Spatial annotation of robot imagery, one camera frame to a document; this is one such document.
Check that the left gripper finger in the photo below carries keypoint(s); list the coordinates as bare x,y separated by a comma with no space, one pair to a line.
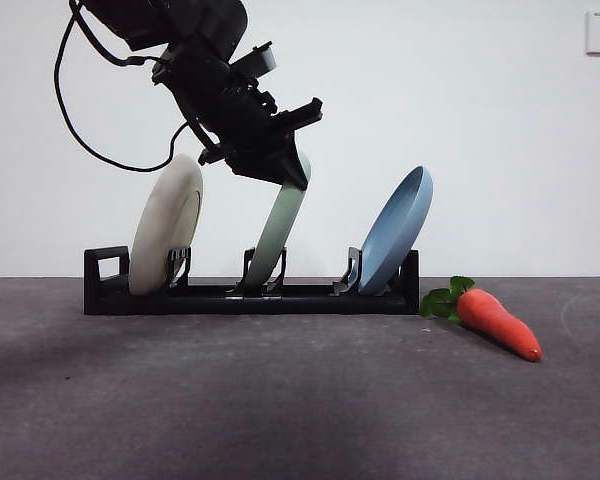
260,162
294,162

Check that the green plate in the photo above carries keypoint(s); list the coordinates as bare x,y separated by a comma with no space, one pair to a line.
275,230

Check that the orange carrot with green leaves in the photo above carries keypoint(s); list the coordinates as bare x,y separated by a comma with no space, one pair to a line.
500,330

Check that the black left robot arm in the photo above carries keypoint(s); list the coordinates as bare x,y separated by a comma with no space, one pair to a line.
180,17

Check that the cream white plate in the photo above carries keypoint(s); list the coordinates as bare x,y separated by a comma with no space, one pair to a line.
160,230

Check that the blue plate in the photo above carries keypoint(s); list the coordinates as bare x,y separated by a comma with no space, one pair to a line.
390,240

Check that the black plate rack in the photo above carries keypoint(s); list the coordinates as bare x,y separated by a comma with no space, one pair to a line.
330,304

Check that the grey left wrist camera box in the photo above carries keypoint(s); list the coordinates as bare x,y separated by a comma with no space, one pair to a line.
257,60

